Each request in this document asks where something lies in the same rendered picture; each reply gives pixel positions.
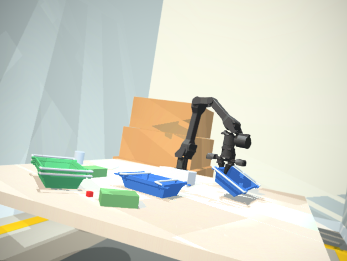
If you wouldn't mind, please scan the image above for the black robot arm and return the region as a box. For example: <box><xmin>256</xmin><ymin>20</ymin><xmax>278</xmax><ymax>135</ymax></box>
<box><xmin>174</xmin><ymin>96</ymin><xmax>251</xmax><ymax>171</ymax></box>

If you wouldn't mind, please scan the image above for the pale blue cylinder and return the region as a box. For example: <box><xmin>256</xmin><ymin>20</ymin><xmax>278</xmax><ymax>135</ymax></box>
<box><xmin>74</xmin><ymin>151</ymin><xmax>85</xmax><ymax>165</ymax></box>

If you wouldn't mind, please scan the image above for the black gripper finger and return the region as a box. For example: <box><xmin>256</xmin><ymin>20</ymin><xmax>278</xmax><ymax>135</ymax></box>
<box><xmin>224</xmin><ymin>164</ymin><xmax>234</xmax><ymax>175</ymax></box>
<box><xmin>216</xmin><ymin>161</ymin><xmax>225</xmax><ymax>168</ymax></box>

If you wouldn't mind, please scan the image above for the green block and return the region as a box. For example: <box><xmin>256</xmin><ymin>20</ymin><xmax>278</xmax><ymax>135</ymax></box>
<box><xmin>83</xmin><ymin>165</ymin><xmax>108</xmax><ymax>178</ymax></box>
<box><xmin>98</xmin><ymin>188</ymin><xmax>140</xmax><ymax>209</ymax></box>

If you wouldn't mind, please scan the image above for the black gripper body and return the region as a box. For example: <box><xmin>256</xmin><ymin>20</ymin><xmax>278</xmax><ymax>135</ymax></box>
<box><xmin>206</xmin><ymin>144</ymin><xmax>246</xmax><ymax>166</ymax></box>

